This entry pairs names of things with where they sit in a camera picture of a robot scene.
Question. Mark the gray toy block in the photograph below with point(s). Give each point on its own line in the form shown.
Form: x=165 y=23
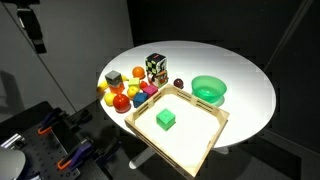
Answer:
x=113 y=78

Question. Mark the gray robot base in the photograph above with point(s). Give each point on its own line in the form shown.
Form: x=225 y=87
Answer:
x=12 y=163

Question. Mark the pink toy block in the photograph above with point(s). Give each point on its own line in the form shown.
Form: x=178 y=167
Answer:
x=150 y=90

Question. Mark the blue toy block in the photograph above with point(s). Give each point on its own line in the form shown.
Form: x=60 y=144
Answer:
x=139 y=99

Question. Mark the light green toy block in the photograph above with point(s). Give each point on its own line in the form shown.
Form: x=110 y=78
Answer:
x=134 y=82

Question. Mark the orange translucent block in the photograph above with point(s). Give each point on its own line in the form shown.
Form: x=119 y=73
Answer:
x=118 y=89

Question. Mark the wooden tray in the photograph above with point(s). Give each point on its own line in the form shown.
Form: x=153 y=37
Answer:
x=187 y=143

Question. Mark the small red toy piece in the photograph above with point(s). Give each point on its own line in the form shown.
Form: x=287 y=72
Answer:
x=143 y=84

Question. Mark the dark red plum toy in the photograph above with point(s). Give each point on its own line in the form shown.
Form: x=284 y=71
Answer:
x=178 y=83

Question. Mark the checkered patterned cube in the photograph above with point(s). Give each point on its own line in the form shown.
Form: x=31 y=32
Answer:
x=156 y=69

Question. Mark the yellow orange toy peach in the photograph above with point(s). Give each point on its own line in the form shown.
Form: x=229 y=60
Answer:
x=132 y=91

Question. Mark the orange toy fruit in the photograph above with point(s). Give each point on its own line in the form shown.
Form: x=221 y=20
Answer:
x=138 y=72

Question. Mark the red toy apple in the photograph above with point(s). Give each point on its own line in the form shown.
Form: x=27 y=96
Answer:
x=121 y=103

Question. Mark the green plastic bowl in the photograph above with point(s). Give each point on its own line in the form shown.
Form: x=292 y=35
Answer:
x=208 y=88

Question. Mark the yellow toy lemon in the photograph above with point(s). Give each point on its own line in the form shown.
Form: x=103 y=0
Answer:
x=108 y=98

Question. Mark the yellow toy banana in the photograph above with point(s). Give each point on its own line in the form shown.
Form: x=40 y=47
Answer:
x=104 y=85

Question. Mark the purple clamp orange tips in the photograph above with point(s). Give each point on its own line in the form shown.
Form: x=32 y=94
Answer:
x=77 y=155

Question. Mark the black perforated mounting board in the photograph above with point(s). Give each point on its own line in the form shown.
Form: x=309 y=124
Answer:
x=44 y=151

